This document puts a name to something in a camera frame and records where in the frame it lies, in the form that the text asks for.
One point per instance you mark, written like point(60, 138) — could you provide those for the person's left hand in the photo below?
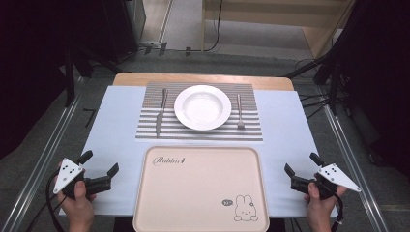
point(78, 208)

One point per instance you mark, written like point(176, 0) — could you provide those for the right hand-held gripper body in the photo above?
point(336, 177)

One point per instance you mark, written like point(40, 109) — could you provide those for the steel table knife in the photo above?
point(160, 116)

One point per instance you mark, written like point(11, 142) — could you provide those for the black cabinet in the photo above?
point(124, 29)

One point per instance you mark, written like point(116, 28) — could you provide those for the aluminium floor rail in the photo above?
point(353, 167)
point(42, 161)

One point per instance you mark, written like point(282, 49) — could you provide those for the steel fork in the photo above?
point(240, 112)

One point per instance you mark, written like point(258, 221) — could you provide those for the dark curtain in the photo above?
point(29, 64)
point(380, 64)

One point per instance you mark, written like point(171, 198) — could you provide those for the person's right hand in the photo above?
point(319, 209)

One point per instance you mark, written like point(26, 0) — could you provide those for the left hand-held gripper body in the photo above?
point(67, 174)

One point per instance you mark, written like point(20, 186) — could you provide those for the black metal stand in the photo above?
point(335, 83)
point(69, 80)

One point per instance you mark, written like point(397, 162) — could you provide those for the striped woven placemat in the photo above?
point(199, 135)

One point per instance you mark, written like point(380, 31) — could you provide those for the beige tray with rabbit print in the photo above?
point(199, 190)

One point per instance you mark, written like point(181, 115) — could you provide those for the wooden shelf unit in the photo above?
point(277, 13)

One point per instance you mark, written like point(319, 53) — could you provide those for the white table sheet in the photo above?
point(112, 129)

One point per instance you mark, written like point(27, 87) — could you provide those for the white deep plate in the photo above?
point(202, 108)

